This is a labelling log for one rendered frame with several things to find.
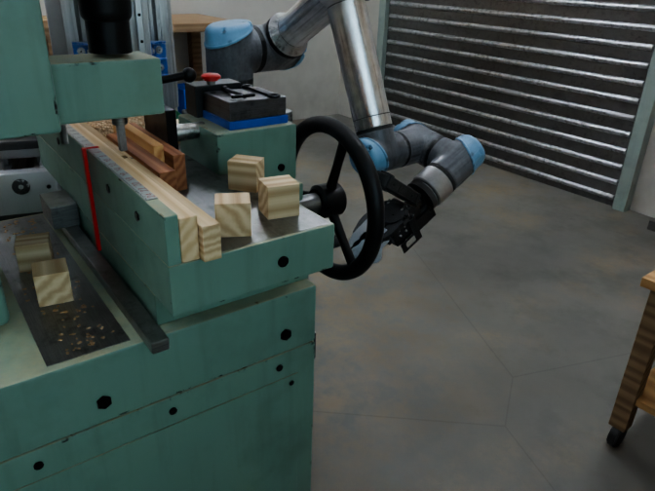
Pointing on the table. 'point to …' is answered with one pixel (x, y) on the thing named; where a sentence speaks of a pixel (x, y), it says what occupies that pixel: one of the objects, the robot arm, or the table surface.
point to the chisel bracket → (106, 87)
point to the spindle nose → (107, 25)
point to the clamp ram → (159, 125)
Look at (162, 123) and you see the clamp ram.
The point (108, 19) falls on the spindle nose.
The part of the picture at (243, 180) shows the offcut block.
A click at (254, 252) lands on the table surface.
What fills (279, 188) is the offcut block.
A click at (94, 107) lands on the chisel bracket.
